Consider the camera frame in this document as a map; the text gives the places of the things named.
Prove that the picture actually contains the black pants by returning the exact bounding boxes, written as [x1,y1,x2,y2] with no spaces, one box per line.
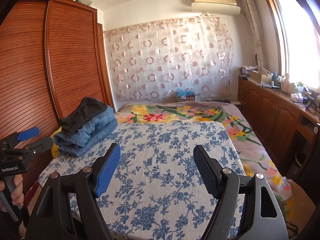
[59,97,108,134]

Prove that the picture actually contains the white wall air conditioner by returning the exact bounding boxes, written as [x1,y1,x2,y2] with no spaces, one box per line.
[191,0,241,15]

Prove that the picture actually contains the teal item on box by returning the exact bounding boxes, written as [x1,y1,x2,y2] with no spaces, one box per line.
[175,88,195,102]

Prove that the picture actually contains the person's left hand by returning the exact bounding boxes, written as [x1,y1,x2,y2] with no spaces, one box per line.
[0,174,24,212]

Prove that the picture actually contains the wooden side cabinet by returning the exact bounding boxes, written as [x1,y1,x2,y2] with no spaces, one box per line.
[238,79,319,181]

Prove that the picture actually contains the yellow plush toy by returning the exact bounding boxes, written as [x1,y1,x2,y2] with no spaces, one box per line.
[50,127,62,158]

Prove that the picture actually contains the pink circle-pattern curtain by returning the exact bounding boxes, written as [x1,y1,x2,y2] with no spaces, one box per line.
[105,16,234,102]

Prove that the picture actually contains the window with wooden frame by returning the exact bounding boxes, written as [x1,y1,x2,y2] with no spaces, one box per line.
[266,0,319,91]

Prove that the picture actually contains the colourful floral blanket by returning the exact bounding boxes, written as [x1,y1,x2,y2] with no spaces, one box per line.
[116,101,295,220]

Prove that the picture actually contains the blue floral white bedsheet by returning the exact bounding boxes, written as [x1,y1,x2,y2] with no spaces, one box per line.
[38,122,244,239]

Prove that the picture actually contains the white bottle on cabinet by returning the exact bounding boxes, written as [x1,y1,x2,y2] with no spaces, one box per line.
[281,73,290,94]

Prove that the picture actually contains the cardboard box on cabinet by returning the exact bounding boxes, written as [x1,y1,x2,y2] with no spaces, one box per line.
[249,70,272,85]

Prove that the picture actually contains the wooden slatted wardrobe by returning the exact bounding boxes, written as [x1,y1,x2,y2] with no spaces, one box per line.
[1,0,113,138]

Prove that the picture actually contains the folded blue jeans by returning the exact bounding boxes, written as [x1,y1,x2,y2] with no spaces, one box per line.
[53,106,117,157]

